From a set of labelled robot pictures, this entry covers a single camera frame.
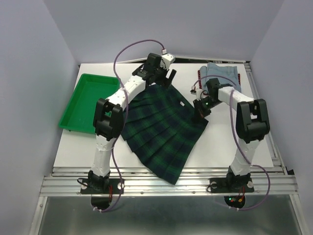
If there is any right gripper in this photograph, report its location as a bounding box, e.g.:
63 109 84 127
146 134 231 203
192 96 222 122

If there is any green navy plaid skirt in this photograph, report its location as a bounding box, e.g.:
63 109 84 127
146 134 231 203
122 85 208 185

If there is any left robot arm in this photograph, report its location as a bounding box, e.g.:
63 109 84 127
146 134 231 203
82 51 176 194

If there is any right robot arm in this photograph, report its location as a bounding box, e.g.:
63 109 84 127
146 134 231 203
191 76 270 193

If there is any red polka dot skirt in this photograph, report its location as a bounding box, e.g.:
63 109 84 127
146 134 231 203
198 68 241 91

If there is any light blue denim skirt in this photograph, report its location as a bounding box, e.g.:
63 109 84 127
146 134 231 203
200 62 241 92

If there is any green plastic tray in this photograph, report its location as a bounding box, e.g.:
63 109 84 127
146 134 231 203
59 73 120 134

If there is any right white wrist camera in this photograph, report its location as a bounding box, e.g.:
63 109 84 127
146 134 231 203
190 89 208 100

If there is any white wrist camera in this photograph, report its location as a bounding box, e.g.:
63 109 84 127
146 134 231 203
160 53 176 71
190 89 208 100

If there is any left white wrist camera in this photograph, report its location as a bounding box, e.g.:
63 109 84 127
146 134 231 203
160 53 176 71

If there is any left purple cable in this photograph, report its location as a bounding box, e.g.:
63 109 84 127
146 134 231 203
92 39 167 213

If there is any purple cable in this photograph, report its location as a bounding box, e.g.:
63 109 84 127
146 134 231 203
92 39 167 213
192 75 271 212

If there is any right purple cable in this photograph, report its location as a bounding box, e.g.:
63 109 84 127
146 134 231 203
192 75 271 212

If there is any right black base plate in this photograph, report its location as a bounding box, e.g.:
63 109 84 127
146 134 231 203
206 178 255 194

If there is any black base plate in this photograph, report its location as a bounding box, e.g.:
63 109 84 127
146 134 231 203
77 178 125 194
206 178 255 194

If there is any aluminium rail frame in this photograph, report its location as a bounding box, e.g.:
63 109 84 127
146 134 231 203
31 63 310 235

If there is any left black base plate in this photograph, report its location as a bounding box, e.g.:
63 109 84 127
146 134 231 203
77 178 125 194

